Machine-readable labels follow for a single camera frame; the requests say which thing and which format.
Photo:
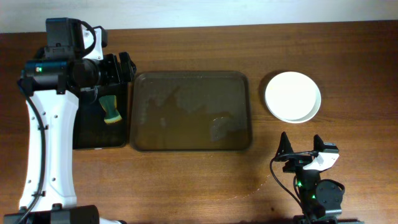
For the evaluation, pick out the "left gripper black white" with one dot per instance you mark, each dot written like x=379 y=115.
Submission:
x=115 y=75

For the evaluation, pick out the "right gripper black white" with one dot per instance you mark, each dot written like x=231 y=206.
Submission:
x=297 y=161

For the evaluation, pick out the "green yellow sponge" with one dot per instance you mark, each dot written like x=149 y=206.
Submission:
x=109 y=104

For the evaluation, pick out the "white plate top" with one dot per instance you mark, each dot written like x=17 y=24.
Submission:
x=290 y=82

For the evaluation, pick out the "pale blue plate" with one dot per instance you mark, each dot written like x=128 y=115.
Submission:
x=294 y=107

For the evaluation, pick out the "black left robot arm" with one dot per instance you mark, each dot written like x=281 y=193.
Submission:
x=76 y=98

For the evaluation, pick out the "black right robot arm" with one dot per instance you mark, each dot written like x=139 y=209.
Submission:
x=319 y=199

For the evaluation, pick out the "large brown tray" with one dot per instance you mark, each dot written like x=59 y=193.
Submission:
x=182 y=111

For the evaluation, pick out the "small black tray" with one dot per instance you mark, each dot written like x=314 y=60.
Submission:
x=90 y=131

